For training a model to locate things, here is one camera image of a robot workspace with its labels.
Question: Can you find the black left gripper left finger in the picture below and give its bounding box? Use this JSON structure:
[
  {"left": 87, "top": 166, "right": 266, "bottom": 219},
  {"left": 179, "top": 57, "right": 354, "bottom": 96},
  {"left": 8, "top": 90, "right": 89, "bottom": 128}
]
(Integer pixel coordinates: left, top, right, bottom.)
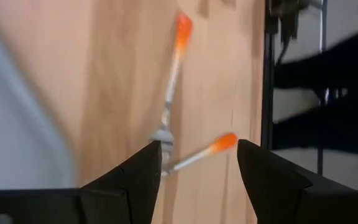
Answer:
[{"left": 78, "top": 139, "right": 163, "bottom": 224}]

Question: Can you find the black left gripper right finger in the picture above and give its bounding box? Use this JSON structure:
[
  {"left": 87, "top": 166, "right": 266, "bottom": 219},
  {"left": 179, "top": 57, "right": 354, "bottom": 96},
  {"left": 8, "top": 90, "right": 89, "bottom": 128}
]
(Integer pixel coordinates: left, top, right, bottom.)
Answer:
[{"left": 236, "top": 138, "right": 314, "bottom": 224}]

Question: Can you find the black aluminium table frame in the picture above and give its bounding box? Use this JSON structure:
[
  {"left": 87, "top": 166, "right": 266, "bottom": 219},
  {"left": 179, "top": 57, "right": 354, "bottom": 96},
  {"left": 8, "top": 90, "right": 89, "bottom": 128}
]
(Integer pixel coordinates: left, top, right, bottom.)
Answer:
[{"left": 260, "top": 0, "right": 277, "bottom": 151}]

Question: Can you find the grey plastic tray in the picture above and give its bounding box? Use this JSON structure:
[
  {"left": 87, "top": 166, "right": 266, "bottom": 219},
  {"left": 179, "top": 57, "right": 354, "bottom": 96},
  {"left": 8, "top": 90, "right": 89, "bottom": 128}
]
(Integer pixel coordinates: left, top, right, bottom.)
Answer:
[{"left": 0, "top": 9, "right": 78, "bottom": 191}]

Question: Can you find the metal spoon orange handle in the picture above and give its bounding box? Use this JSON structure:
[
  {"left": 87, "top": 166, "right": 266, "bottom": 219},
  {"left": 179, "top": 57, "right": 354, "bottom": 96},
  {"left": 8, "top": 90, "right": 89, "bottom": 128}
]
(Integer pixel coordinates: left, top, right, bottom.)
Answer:
[{"left": 161, "top": 131, "right": 239, "bottom": 179}]

